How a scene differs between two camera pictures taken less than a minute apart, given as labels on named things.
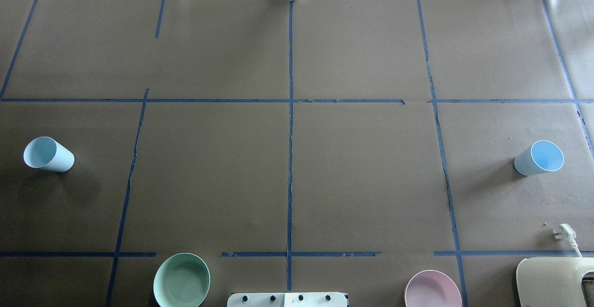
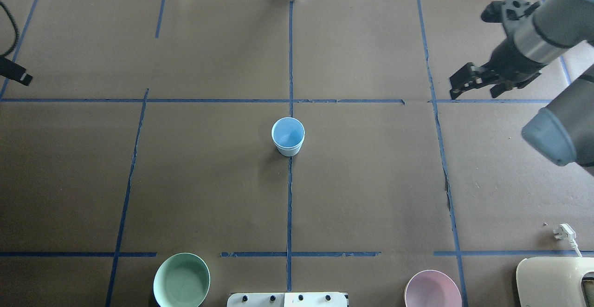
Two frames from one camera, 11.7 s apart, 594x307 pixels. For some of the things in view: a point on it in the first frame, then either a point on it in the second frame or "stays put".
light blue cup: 543,156 -> 288,134
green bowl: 183,280 stays put
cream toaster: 552,281 stays put
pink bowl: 431,288 stays put
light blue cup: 46,152 -> 288,141
